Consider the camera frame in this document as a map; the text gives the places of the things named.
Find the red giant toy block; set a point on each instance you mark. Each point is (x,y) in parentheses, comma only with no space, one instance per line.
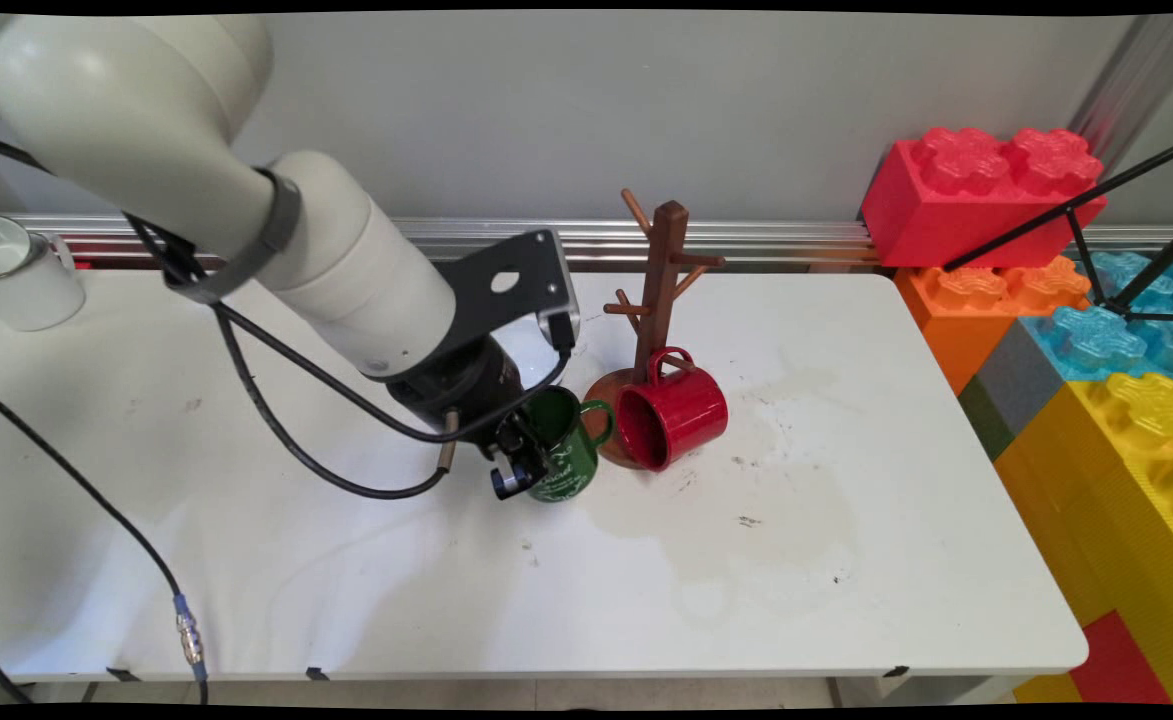
(946,210)

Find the dark green toy block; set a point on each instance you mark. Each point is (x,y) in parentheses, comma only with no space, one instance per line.
(986,420)

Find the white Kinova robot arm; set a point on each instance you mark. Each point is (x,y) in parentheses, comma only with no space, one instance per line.
(146,110)

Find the aluminium rail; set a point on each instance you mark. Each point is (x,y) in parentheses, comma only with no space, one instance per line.
(746,240)

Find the blue bowl white inside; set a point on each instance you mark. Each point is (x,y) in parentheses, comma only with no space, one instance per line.
(526,350)

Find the small red toy block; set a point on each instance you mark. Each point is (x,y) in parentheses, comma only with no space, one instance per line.
(1116,660)

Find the green enamel mug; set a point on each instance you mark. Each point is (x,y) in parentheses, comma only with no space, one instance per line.
(576,470)

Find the red enamel mug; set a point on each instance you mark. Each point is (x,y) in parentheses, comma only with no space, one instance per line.
(686,415)

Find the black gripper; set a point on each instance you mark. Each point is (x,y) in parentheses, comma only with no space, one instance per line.
(456,390)

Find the translucent blue toy block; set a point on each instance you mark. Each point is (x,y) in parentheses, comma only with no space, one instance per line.
(1086,340)
(1131,270)

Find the orange giant toy block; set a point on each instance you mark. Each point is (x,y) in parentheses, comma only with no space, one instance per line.
(946,330)

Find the black tripod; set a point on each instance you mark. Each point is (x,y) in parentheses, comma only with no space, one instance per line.
(1046,217)

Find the aluminium post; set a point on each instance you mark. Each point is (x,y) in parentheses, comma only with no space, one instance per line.
(1136,80)

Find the brown wooden mug tree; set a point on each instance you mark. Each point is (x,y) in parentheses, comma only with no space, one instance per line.
(668,250)

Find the white mug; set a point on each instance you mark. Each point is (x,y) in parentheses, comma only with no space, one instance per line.
(31,290)

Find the yellow giant toy block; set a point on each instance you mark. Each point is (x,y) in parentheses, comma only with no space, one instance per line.
(1096,500)

